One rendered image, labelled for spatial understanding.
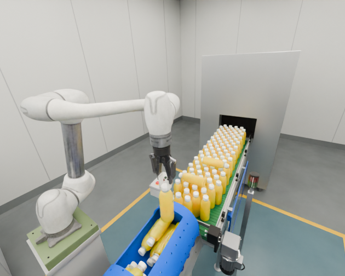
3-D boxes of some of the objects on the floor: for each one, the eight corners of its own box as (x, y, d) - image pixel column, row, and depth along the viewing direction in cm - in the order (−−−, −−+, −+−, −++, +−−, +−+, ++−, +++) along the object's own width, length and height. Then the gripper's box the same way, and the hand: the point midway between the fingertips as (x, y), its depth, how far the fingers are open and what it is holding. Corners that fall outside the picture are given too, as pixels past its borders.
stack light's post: (231, 277, 168) (247, 193, 120) (231, 272, 171) (248, 189, 123) (235, 279, 166) (253, 194, 118) (236, 275, 169) (254, 190, 122)
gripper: (139, 143, 72) (147, 187, 82) (174, 151, 64) (177, 198, 74) (150, 136, 77) (155, 177, 88) (183, 143, 69) (184, 188, 80)
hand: (165, 182), depth 79 cm, fingers closed on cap, 4 cm apart
